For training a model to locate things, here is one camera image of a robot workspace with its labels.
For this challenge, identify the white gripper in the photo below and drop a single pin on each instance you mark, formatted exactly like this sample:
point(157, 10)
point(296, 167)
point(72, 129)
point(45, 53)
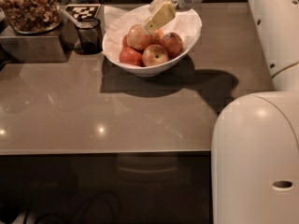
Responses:
point(164, 11)

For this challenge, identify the yellow-red apple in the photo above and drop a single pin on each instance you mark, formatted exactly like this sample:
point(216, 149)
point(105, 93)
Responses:
point(154, 55)
point(138, 38)

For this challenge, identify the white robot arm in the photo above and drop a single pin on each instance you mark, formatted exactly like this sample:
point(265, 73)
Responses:
point(255, 142)

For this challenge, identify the back middle red apple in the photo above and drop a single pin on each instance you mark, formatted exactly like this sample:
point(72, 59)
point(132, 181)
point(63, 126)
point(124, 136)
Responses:
point(157, 36)

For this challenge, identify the right red apple with sticker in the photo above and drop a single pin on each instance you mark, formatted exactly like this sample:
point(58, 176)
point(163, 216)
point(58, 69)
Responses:
point(173, 44)

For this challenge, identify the hidden dark red apple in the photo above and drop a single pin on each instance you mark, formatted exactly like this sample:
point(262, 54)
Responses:
point(124, 41)

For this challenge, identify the white ceramic bowl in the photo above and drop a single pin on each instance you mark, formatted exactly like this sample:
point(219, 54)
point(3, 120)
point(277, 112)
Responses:
point(111, 13)

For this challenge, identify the front left red apple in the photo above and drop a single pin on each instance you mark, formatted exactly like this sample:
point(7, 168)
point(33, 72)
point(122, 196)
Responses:
point(130, 56)

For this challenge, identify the white paper liner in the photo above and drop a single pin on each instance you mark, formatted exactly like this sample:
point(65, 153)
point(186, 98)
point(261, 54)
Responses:
point(187, 25)

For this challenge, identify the black mesh cup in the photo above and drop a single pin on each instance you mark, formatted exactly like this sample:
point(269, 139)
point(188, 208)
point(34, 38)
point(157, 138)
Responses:
point(90, 35)

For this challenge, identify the black white fiducial marker card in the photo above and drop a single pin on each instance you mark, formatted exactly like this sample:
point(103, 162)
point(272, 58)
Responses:
point(83, 11)

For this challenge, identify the glass jar of nuts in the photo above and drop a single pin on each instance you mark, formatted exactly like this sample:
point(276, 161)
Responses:
point(29, 17)

